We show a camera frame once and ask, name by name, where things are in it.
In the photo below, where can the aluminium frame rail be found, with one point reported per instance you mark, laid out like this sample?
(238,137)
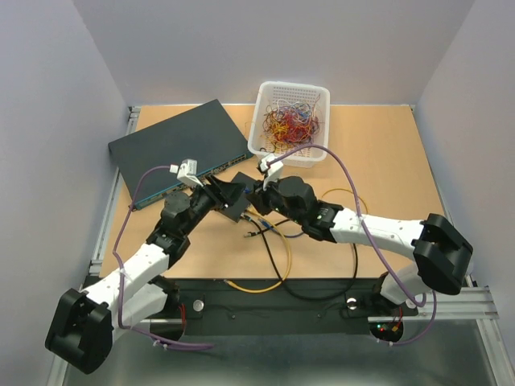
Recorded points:
(473,303)

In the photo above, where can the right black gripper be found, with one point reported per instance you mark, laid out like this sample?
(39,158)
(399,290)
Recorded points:
(259,197)

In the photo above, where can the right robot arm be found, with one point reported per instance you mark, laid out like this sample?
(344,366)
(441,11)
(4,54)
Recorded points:
(440,254)

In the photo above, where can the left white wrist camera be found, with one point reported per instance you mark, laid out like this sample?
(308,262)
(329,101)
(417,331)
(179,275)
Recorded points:
(186,173)

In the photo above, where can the white plastic basket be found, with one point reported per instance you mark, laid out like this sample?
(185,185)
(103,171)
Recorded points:
(287,115)

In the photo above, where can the small black network switch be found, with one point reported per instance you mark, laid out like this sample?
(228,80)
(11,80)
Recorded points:
(235,212)

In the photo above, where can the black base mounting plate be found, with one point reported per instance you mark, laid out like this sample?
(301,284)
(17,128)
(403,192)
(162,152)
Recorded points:
(210,307)

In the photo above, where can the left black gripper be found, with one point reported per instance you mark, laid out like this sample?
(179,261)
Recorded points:
(230,191)

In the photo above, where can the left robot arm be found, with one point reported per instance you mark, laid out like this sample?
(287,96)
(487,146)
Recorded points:
(87,323)

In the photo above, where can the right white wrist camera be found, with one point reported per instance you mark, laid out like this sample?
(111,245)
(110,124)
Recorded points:
(271,169)

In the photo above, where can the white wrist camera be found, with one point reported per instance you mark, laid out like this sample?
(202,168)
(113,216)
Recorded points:
(186,173)
(271,169)

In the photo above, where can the large dark network switch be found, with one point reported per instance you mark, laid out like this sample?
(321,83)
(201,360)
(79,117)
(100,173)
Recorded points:
(205,133)

